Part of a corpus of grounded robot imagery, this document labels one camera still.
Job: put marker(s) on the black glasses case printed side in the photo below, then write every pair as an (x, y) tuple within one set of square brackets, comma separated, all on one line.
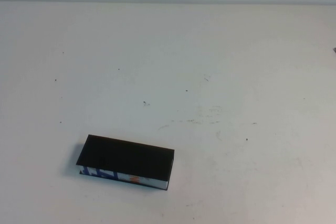
[(126, 155)]

